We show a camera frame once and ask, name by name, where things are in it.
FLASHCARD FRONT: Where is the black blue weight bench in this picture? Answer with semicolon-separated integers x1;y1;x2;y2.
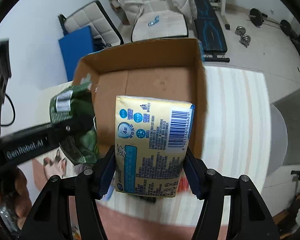
194;0;230;63

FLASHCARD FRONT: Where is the left human hand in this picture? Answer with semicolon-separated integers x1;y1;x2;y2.
0;167;32;230

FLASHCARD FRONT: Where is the yellow tissue pack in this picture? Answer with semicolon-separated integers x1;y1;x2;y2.
115;96;194;197

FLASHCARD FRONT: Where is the folded white chair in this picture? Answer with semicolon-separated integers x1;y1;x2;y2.
58;0;124;47

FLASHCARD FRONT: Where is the striped tablecloth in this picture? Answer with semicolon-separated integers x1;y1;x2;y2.
5;64;271;228

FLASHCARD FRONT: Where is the green snack bag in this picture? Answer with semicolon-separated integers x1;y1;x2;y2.
49;82;100;165

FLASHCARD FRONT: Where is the blue item on chair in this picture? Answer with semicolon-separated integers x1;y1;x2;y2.
148;15;160;27

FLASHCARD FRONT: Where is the grey upholstered chair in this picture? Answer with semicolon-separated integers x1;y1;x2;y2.
267;89;300;174

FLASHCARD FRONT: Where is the white cushioned chair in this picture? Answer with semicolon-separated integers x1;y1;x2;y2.
131;0;189;42

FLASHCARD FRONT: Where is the blue mat board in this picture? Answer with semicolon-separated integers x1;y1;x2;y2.
58;26;94;81

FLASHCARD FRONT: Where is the black barbell on floor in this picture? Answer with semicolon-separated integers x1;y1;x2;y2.
249;8;292;36

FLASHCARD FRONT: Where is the chrome dumbbell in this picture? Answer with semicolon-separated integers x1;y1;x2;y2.
235;26;251;48

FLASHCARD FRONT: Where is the brown cardboard box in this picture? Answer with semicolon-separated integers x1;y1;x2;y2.
72;38;207;158

